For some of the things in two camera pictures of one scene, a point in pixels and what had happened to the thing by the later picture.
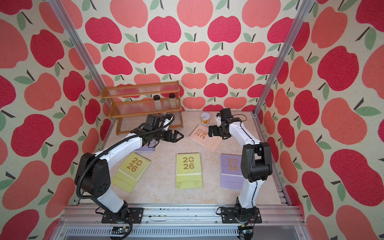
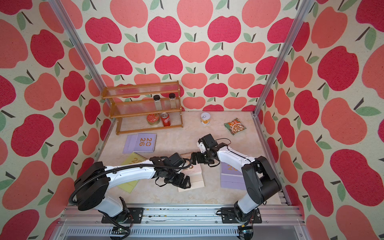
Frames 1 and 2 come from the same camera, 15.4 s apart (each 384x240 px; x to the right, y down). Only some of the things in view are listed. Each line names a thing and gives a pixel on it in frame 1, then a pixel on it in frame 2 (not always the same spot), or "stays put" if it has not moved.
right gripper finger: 213,130 -> 197,157
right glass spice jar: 172,98 stays put
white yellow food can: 205,118 stays put
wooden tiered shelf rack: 130,105 stays put
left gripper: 174,139 -> 180,181
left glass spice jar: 157,102 stays put
